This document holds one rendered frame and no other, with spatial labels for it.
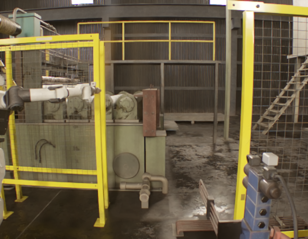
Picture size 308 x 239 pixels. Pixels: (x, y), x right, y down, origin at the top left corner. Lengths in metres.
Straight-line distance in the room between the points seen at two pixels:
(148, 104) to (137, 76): 9.25
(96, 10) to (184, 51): 4.66
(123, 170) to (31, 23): 2.21
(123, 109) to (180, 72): 9.22
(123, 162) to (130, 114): 0.64
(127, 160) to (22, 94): 1.86
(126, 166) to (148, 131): 0.57
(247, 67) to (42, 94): 1.30
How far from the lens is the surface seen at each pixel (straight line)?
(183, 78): 12.22
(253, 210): 0.75
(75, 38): 2.37
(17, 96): 1.73
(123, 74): 12.29
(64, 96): 1.78
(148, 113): 3.00
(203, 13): 12.04
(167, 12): 11.88
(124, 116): 3.20
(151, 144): 3.18
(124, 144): 3.21
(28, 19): 3.46
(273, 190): 0.65
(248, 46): 1.48
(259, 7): 1.55
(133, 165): 3.23
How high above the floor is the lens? 1.37
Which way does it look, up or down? 8 degrees down
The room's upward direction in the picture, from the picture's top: straight up
